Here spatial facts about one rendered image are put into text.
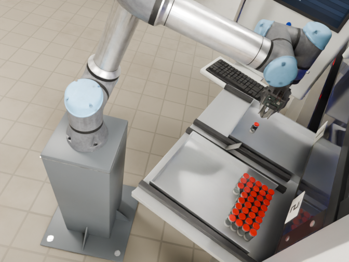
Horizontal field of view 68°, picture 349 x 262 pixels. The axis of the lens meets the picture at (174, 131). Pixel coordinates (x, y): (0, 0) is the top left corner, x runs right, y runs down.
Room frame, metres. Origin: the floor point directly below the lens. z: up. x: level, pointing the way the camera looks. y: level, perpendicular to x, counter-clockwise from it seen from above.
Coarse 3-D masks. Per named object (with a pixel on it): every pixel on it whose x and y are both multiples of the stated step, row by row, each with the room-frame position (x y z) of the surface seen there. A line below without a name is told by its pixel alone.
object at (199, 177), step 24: (192, 144) 0.60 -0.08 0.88; (168, 168) 0.47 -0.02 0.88; (192, 168) 0.49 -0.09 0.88; (216, 168) 0.52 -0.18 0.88; (240, 168) 0.55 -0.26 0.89; (168, 192) 0.38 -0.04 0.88; (192, 192) 0.41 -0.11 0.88; (216, 192) 0.43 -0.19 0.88; (216, 216) 0.35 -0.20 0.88; (240, 240) 0.31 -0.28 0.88
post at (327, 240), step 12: (348, 216) 0.24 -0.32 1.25; (324, 228) 0.25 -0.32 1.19; (336, 228) 0.23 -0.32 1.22; (348, 228) 0.22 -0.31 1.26; (312, 240) 0.23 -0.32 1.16; (324, 240) 0.22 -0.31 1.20; (336, 240) 0.21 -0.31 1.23; (348, 240) 0.20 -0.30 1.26; (288, 252) 0.23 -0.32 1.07; (300, 252) 0.22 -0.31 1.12; (312, 252) 0.21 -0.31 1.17; (324, 252) 0.20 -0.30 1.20; (336, 252) 0.19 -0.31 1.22; (348, 252) 0.19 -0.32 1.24
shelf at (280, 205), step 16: (224, 96) 0.91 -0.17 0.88; (208, 112) 0.78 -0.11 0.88; (224, 112) 0.81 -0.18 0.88; (240, 112) 0.84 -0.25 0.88; (192, 128) 0.67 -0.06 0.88; (224, 128) 0.72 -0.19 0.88; (176, 144) 0.58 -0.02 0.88; (224, 144) 0.64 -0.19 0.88; (160, 160) 0.49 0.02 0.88; (272, 176) 0.56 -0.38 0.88; (144, 192) 0.36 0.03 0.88; (288, 192) 0.52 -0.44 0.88; (160, 208) 0.33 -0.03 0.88; (272, 208) 0.44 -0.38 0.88; (288, 208) 0.46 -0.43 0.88; (176, 224) 0.30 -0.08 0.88; (272, 224) 0.38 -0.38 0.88; (192, 240) 0.27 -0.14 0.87; (208, 240) 0.28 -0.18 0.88; (256, 240) 0.32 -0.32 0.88; (272, 240) 0.33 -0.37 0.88; (224, 256) 0.25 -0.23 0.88; (256, 256) 0.27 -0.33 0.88
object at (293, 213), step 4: (300, 196) 0.41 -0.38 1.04; (296, 200) 0.40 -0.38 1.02; (300, 200) 0.39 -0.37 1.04; (292, 204) 0.40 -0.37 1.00; (296, 204) 0.39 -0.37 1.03; (300, 204) 0.37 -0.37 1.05; (292, 208) 0.38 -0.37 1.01; (296, 208) 0.37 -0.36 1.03; (292, 212) 0.36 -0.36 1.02; (296, 212) 0.35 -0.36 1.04; (288, 216) 0.36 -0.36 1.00; (292, 216) 0.35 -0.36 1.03; (288, 220) 0.34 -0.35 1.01
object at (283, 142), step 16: (256, 112) 0.87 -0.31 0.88; (240, 128) 0.74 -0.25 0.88; (272, 128) 0.80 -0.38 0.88; (288, 128) 0.83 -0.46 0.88; (304, 128) 0.82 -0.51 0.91; (256, 144) 0.69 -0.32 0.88; (272, 144) 0.71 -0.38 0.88; (288, 144) 0.74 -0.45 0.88; (304, 144) 0.77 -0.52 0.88; (272, 160) 0.60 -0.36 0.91; (288, 160) 0.66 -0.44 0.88; (304, 160) 0.68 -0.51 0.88
